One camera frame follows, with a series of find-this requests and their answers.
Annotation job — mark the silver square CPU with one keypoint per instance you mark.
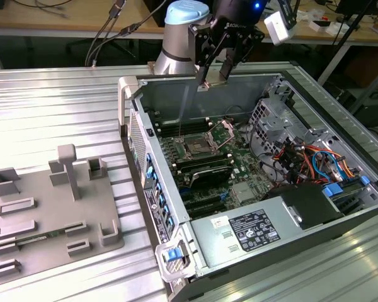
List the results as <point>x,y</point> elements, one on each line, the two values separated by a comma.
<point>215,78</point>

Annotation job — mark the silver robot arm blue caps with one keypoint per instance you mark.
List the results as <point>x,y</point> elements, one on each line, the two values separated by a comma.
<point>176,31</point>

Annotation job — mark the green motherboard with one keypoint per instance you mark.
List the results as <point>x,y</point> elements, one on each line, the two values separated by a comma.
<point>239,157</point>

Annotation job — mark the blue disk carrier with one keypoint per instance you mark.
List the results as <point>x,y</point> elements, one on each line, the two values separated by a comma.
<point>332,190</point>

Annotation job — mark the long wooden desk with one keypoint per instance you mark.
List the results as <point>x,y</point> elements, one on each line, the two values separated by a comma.
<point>302,35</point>

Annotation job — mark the silver chipset heatsink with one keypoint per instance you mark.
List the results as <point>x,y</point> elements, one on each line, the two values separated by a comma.
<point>243,192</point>

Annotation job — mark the black RAM slot row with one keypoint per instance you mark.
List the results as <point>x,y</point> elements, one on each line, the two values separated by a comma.
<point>182,126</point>
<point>201,162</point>

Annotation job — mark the grey case latch blue tab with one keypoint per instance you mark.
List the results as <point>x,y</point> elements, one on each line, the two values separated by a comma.
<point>171,255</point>

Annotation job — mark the open black PC case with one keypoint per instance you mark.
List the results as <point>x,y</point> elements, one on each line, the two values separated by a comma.
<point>239,94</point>

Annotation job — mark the grey plastic parts rack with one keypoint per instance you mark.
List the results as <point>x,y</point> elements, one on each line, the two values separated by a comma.
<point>82,214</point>

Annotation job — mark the thin metal locking lever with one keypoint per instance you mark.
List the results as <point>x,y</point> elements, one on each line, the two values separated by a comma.
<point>179,129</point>

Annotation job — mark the black monitor stand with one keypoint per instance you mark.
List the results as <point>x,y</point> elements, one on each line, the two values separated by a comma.
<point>354,6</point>

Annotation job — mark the black graphics card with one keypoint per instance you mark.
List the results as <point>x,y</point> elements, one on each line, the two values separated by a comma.
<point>208,176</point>

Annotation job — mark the CPU socket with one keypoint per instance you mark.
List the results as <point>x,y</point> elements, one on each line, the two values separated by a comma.
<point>197,146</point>

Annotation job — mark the black expansion slot row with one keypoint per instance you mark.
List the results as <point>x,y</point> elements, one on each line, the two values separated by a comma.
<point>204,204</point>

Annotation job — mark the black plastic shroud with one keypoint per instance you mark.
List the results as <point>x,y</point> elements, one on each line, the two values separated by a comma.
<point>315,204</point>

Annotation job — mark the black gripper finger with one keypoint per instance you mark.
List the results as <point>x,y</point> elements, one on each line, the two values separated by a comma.
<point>239,50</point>
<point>203,47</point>

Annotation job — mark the white small boxes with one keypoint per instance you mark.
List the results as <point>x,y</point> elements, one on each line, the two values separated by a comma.
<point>329,28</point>

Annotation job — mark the perforated silver drive cage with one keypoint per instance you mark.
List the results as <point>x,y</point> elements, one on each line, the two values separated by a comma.
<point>271,122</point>

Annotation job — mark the silver power supply unit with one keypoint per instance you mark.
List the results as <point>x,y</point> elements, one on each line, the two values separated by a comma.
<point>214,245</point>

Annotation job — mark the black computer under desk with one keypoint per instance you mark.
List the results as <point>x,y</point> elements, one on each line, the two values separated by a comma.
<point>373,110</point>

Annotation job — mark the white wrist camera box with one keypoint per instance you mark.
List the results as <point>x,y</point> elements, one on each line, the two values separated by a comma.
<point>277,28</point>

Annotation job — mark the green RAM stick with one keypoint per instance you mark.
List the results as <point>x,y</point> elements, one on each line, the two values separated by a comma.
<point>55,233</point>

